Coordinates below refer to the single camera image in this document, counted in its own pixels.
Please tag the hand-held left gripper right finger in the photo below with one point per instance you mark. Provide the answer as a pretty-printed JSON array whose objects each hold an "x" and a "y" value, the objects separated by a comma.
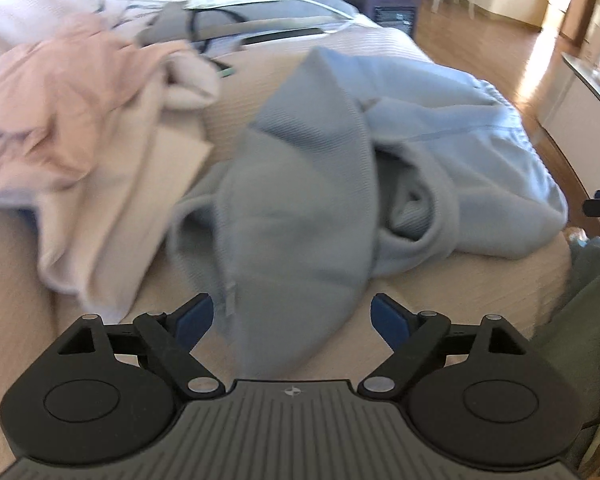
[{"x": 387, "y": 320}]

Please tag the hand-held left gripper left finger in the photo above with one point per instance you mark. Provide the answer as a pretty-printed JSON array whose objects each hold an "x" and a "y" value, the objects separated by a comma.
[{"x": 195, "y": 320}]

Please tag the pink pants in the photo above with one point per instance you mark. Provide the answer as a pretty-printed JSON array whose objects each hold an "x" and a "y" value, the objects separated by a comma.
[{"x": 55, "y": 110}]

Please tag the white ribbed cabinet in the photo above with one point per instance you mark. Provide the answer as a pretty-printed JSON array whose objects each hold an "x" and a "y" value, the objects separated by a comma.
[{"x": 575, "y": 105}]

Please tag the person's grey-green clothing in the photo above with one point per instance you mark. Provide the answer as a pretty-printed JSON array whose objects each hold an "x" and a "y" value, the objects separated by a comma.
[{"x": 580, "y": 320}]

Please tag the cream sweatshirt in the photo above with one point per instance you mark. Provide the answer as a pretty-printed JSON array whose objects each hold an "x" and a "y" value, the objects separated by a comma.
[{"x": 120, "y": 210}]

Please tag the cream waffle-cover sofa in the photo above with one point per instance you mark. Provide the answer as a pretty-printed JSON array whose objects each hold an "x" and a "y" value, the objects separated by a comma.
[{"x": 10, "y": 310}]

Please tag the dark blue cloth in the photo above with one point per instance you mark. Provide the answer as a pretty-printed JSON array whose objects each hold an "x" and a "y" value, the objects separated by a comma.
[{"x": 29, "y": 216}]

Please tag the dark purple heater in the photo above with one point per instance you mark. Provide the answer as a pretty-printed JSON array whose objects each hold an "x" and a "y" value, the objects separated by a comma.
[{"x": 390, "y": 2}]

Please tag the black smartphone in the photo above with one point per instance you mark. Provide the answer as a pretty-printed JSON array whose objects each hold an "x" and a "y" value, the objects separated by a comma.
[{"x": 280, "y": 37}]

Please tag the grey pillow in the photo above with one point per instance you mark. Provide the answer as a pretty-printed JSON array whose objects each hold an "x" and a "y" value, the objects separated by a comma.
[{"x": 290, "y": 10}]

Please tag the white printed cushion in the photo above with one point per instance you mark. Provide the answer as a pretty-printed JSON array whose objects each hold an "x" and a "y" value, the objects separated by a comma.
[{"x": 40, "y": 0}]

